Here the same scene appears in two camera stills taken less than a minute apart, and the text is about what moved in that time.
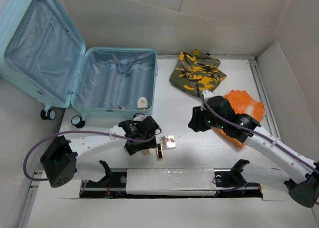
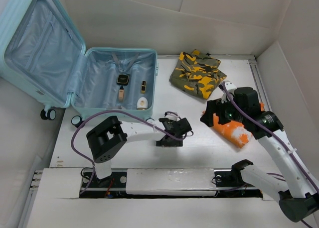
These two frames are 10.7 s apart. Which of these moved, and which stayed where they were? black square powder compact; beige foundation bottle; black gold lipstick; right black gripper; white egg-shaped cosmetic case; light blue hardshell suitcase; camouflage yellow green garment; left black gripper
Moved: black square powder compact; left black gripper; right black gripper; beige foundation bottle; black gold lipstick
Stayed: light blue hardshell suitcase; white egg-shaped cosmetic case; camouflage yellow green garment
